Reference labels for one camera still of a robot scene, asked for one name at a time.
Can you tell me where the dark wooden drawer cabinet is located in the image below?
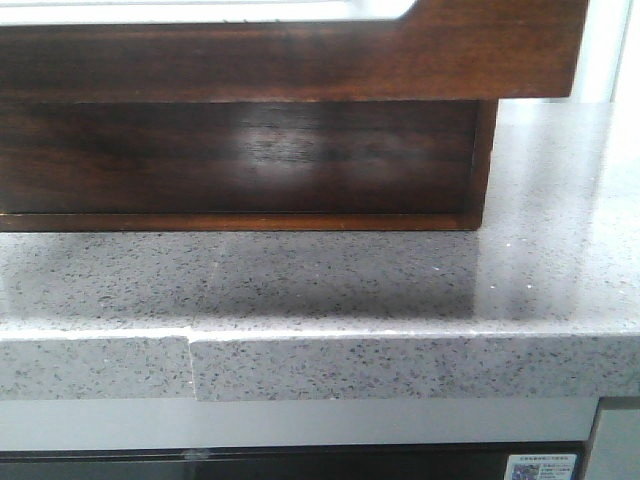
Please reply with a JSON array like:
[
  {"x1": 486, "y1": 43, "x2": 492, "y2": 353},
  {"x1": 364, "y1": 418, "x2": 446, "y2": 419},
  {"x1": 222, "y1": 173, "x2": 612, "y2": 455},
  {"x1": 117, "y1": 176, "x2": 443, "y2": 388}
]
[{"x1": 0, "y1": 97, "x2": 501, "y2": 233}]

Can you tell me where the black appliance under counter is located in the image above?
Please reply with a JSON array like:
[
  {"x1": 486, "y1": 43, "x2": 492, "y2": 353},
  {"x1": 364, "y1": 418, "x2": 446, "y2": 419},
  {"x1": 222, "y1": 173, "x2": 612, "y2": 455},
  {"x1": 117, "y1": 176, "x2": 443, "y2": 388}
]
[{"x1": 1, "y1": 441, "x2": 585, "y2": 479}]

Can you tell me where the white QR code label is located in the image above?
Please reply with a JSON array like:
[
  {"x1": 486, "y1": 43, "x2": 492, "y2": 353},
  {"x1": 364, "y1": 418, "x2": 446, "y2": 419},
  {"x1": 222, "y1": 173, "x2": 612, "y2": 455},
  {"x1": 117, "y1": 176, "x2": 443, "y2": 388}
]
[{"x1": 504, "y1": 454, "x2": 578, "y2": 480}]

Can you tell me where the grey cabinet trim panel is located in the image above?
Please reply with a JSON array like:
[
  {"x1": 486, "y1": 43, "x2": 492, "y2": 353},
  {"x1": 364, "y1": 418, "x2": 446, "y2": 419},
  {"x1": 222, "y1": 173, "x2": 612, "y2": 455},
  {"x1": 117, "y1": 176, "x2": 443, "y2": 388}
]
[{"x1": 1, "y1": 398, "x2": 598, "y2": 451}]

